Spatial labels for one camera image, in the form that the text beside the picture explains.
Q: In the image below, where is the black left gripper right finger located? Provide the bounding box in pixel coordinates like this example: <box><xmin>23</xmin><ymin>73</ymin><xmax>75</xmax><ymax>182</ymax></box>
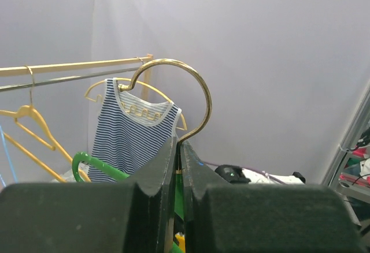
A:
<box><xmin>180</xmin><ymin>142</ymin><xmax>367</xmax><ymax>252</ymax></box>

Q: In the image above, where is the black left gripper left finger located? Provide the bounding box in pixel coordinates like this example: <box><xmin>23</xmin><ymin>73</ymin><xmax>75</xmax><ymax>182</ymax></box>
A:
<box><xmin>1</xmin><ymin>138</ymin><xmax>177</xmax><ymax>252</ymax></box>

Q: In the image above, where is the green plastic hanger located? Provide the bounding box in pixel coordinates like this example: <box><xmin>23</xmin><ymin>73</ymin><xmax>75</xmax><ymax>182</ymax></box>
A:
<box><xmin>71</xmin><ymin>58</ymin><xmax>213</xmax><ymax>253</ymax></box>

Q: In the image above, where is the yellow plastic hanger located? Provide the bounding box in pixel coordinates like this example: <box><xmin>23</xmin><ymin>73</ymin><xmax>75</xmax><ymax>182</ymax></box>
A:
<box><xmin>1</xmin><ymin>75</ymin><xmax>90</xmax><ymax>187</ymax></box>

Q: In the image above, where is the light blue wire hanger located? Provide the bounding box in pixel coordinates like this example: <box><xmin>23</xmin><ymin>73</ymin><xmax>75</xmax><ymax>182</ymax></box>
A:
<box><xmin>0</xmin><ymin>126</ymin><xmax>18</xmax><ymax>183</ymax></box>

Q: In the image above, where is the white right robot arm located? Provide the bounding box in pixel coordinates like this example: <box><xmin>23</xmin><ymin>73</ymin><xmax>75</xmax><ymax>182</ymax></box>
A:
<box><xmin>214</xmin><ymin>165</ymin><xmax>306</xmax><ymax>184</ymax></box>

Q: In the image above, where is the navy white striped tank top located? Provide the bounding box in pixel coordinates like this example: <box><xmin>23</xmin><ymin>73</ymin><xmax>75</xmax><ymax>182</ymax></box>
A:
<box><xmin>91</xmin><ymin>78</ymin><xmax>182</xmax><ymax>174</ymax></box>

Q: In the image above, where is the wooden yellow curved hanger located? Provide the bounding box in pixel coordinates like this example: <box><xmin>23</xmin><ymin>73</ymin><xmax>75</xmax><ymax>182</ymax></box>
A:
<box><xmin>84</xmin><ymin>57</ymin><xmax>188</xmax><ymax>131</ymax></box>

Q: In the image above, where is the yellow plastic tray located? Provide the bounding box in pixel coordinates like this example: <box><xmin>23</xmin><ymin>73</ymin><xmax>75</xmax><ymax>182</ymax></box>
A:
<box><xmin>175</xmin><ymin>233</ymin><xmax>186</xmax><ymax>252</ymax></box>

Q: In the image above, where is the shelf with clutter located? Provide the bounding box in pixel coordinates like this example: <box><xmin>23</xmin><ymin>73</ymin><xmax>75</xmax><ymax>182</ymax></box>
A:
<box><xmin>336</xmin><ymin>126</ymin><xmax>369</xmax><ymax>203</ymax></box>

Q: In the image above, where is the wooden clothes rack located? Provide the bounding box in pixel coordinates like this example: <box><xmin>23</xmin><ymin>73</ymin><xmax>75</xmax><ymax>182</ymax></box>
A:
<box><xmin>1</xmin><ymin>54</ymin><xmax>153</xmax><ymax>92</ymax></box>

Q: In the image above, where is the aluminium frame rail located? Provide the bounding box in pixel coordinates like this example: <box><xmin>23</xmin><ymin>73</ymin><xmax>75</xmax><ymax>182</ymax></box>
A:
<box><xmin>321</xmin><ymin>81</ymin><xmax>369</xmax><ymax>187</ymax></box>

